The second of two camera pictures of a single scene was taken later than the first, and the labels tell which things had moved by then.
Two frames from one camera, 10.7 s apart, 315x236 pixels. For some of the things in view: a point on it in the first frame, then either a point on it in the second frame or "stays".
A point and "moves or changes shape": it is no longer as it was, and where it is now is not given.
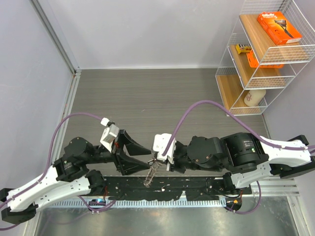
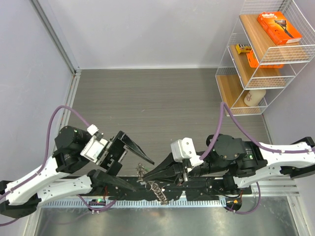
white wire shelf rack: x=272 y=43 stays
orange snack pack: x=253 y=62 stays
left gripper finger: x=128 y=165 -> x=111 y=178
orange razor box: x=279 y=28 stays
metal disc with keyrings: x=154 y=164 moves or changes shape
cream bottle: x=254 y=97 stays
